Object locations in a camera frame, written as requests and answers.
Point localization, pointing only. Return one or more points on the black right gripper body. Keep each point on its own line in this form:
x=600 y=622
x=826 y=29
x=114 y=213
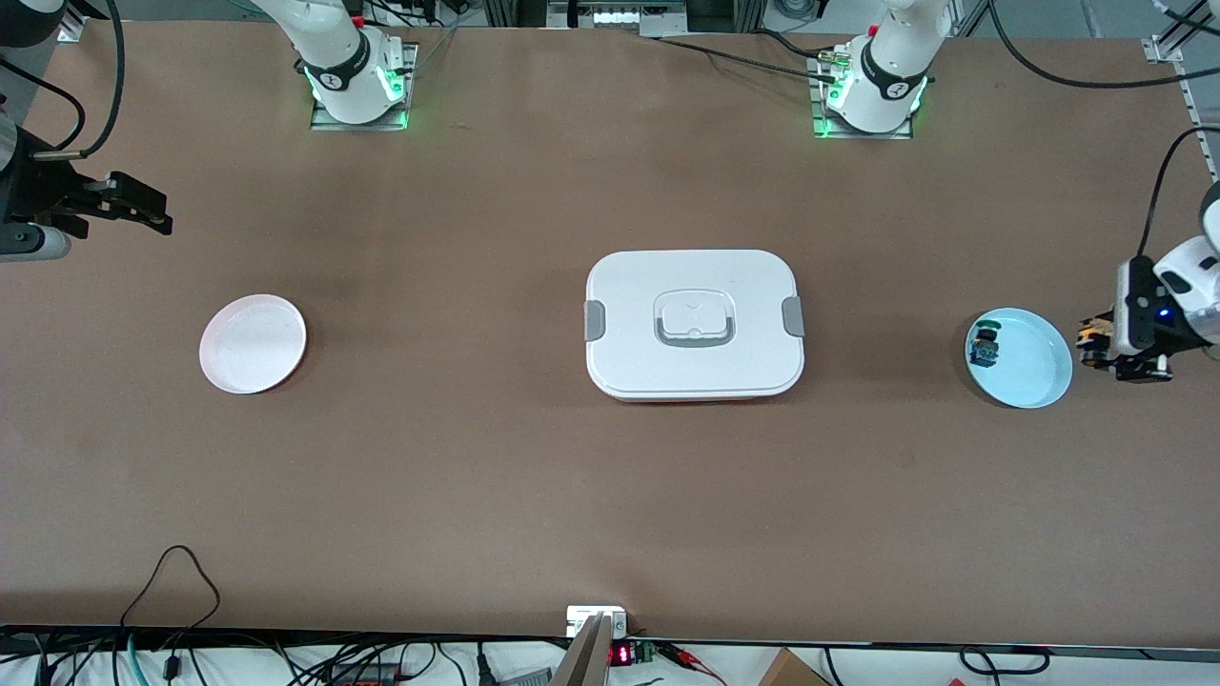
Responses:
x=40 y=190

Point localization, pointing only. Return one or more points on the orange push button switch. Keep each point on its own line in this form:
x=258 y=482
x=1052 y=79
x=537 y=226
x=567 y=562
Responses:
x=1096 y=338

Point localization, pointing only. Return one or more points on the light blue round plate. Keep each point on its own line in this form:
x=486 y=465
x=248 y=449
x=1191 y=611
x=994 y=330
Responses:
x=1029 y=367

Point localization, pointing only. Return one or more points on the pale pink round plate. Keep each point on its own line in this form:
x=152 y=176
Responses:
x=253 y=345

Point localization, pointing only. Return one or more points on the perforated metal strip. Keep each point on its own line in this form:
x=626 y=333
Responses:
x=1191 y=95

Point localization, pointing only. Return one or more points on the white lidded lunch box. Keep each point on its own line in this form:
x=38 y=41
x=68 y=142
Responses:
x=696 y=367

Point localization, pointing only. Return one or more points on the brown cardboard piece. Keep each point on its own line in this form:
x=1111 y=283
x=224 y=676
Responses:
x=791 y=672

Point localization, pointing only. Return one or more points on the grey control box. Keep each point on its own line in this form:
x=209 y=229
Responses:
x=620 y=17

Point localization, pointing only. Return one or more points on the red digit display module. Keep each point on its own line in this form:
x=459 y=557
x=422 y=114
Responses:
x=624 y=655

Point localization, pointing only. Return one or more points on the small white device box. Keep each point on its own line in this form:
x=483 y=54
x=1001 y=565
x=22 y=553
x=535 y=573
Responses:
x=583 y=617

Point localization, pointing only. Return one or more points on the aluminium profile bar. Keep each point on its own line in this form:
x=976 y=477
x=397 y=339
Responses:
x=581 y=662

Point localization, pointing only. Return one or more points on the green push button switch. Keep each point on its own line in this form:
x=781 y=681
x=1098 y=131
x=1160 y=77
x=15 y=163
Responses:
x=985 y=348

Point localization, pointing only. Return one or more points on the aluminium frame post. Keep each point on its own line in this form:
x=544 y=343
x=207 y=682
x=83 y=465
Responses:
x=1161 y=50
x=69 y=31

